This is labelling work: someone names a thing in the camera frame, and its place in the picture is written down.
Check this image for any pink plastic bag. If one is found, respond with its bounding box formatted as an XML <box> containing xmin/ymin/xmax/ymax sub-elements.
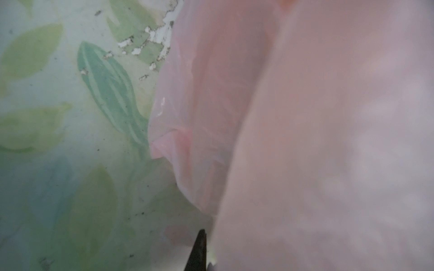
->
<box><xmin>148</xmin><ymin>1</ymin><xmax>434</xmax><ymax>271</ymax></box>

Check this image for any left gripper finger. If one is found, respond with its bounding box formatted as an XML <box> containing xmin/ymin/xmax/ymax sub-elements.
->
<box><xmin>184</xmin><ymin>229</ymin><xmax>207</xmax><ymax>271</ymax></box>

